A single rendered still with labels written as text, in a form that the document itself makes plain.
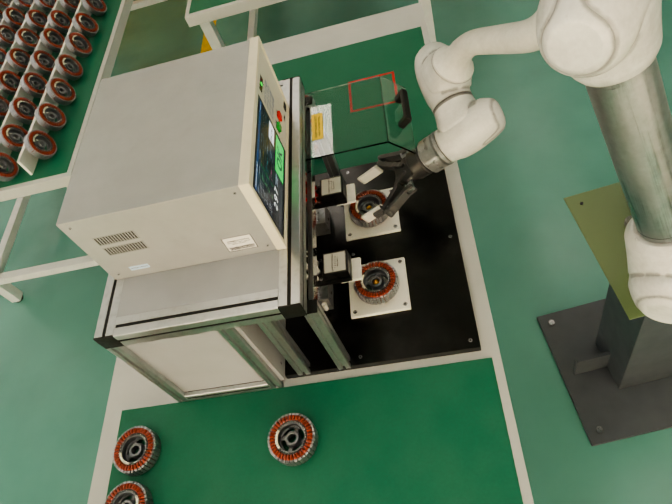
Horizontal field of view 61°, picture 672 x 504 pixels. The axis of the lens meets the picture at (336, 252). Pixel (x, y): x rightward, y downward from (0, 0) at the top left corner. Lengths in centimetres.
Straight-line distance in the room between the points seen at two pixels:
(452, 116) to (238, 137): 53
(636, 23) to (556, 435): 150
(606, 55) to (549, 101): 213
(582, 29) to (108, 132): 92
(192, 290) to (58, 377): 174
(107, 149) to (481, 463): 100
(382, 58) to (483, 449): 137
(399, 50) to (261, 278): 121
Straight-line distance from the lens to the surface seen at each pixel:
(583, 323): 224
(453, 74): 140
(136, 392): 163
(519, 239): 244
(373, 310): 142
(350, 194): 152
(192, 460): 148
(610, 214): 159
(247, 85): 122
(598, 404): 213
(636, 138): 102
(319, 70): 216
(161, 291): 124
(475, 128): 137
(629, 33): 85
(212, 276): 120
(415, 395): 135
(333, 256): 136
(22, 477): 278
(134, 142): 125
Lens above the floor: 201
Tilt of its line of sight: 52 degrees down
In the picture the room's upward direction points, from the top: 25 degrees counter-clockwise
